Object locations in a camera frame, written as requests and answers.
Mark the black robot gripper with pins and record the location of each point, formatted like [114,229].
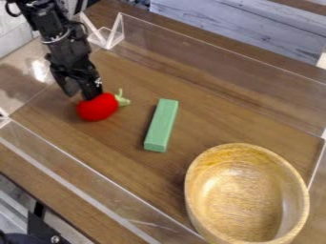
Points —
[70,64]

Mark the red fuzzy ball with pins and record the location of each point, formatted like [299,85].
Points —
[99,108]

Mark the small light green object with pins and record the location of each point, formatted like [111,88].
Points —
[122,100]

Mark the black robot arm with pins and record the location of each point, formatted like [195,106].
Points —
[44,15]

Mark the clear acrylic table barrier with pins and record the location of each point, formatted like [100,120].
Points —
[88,170]

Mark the green rectangular block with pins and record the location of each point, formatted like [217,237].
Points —
[161,125]

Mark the oval wooden bowl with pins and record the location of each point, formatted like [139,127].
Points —
[246,197]

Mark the black clamp with cable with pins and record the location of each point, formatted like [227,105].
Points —
[40,233]

